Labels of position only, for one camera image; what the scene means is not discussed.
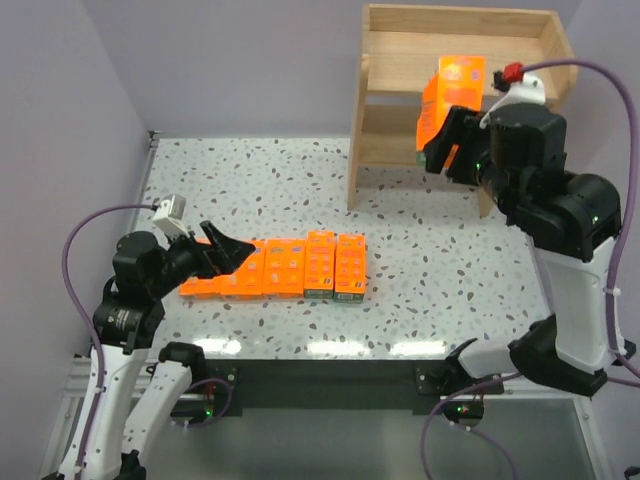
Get orange sponge box narrow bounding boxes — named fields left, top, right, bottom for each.
left=303, top=230, right=336, bottom=299
left=333, top=234, right=366, bottom=303

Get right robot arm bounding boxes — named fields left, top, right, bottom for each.
left=424, top=103, right=635, bottom=397

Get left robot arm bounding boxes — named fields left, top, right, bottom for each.
left=53, top=221, right=255, bottom=479

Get wooden shelf unit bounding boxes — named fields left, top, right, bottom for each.
left=347, top=4, right=573, bottom=209

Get orange sponge box wide left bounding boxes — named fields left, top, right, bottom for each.
left=179, top=240, right=266, bottom=300

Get orange sponge box wide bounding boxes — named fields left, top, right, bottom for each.
left=179, top=240, right=266, bottom=300
left=262, top=238, right=305, bottom=298

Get orange sponge box wide middle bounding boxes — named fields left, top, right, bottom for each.
left=262, top=238, right=305, bottom=298

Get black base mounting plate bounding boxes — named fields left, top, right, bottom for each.
left=172, top=359, right=481, bottom=420

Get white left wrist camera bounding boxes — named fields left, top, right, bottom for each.
left=152, top=194, right=190, bottom=242

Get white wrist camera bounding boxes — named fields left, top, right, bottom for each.
left=152, top=194, right=190, bottom=242
left=479, top=63, right=546, bottom=129

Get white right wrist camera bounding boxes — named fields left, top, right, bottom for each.
left=479, top=63, right=546, bottom=129

